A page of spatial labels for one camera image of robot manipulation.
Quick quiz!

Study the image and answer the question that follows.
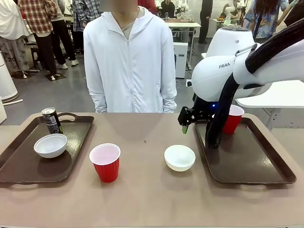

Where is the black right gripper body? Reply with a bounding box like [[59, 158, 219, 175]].
[[178, 94, 216, 127]]

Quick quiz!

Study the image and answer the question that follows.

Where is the red plastic cup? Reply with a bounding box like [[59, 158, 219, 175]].
[[89, 142, 121, 183], [222, 104, 245, 135]]

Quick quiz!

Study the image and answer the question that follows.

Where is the black drink can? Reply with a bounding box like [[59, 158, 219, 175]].
[[41, 107, 64, 135]]

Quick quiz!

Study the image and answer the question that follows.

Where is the white bowl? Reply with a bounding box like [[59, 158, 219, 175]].
[[33, 133, 68, 159], [164, 144, 196, 172]]

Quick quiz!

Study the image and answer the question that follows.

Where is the white cabinet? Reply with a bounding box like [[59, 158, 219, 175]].
[[174, 42, 189, 79]]

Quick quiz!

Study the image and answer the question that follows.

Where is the brown plastic tray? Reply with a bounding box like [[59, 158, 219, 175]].
[[193, 115, 297, 185], [0, 112, 95, 185]]

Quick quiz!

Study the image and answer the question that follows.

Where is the person in white hoodie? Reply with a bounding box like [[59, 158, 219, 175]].
[[83, 0, 178, 114]]

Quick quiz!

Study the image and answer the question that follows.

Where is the large white table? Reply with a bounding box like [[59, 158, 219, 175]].
[[234, 79, 304, 130]]

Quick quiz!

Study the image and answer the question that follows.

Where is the white background desk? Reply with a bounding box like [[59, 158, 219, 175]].
[[165, 21, 201, 71]]

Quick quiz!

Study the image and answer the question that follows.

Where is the person in black clothes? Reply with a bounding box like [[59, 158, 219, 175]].
[[199, 0, 214, 45]]

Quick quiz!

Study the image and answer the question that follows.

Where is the seated person in dark top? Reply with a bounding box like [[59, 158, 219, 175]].
[[161, 0, 177, 19]]

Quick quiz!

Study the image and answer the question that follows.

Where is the person in colourful blue shirt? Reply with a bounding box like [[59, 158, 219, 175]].
[[244, 0, 289, 44]]

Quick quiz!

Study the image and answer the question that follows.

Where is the person in orange trousers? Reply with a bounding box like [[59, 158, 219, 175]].
[[284, 0, 304, 27]]

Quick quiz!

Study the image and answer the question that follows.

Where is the person in blue plaid shirt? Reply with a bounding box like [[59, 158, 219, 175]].
[[72, 0, 100, 56]]

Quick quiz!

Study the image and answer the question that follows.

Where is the person in grey top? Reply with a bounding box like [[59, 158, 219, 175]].
[[51, 0, 79, 70]]

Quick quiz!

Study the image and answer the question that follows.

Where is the dark stool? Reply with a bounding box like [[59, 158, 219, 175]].
[[30, 46, 44, 72]]

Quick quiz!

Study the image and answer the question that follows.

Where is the person in red plaid shirt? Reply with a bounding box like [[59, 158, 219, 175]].
[[18, 0, 58, 76]]

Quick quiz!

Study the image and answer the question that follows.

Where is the white cylindrical air purifier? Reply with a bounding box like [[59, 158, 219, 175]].
[[0, 51, 19, 103]]

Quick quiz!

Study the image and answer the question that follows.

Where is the person in white top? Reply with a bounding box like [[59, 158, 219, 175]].
[[0, 0, 33, 73]]

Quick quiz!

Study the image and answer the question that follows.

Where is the black braided cable sleeve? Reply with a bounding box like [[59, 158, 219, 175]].
[[205, 18, 304, 149]]

